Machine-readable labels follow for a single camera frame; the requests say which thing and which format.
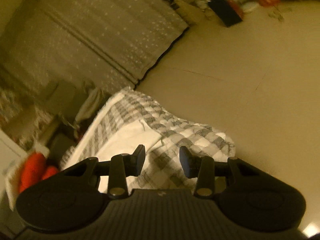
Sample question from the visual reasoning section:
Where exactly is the white knit garment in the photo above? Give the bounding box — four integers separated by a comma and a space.
96, 119, 164, 191

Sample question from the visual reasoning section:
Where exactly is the grey white checkered bedspread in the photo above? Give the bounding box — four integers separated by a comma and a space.
60, 87, 236, 190

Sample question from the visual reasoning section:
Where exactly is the lower red puffy cushion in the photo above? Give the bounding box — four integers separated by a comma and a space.
41, 166, 60, 180

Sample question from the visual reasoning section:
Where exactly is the red puffy cushion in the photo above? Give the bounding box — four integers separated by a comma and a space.
19, 152, 47, 193
41, 166, 60, 180

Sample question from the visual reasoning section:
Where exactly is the white swivel office chair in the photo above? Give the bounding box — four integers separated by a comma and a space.
58, 80, 105, 140

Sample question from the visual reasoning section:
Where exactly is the upper red puffy cushion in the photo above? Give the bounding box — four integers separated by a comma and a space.
19, 152, 47, 193

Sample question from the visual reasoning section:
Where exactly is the white desk with clutter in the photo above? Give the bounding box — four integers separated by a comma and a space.
1, 87, 60, 155

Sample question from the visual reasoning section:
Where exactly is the cream pillow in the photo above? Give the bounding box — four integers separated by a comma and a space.
5, 151, 48, 211

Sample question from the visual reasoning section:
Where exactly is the grey star pattern curtain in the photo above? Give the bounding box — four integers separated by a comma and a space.
1, 0, 188, 93

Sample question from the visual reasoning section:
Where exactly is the black bag on floor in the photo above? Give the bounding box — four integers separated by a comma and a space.
207, 0, 244, 28

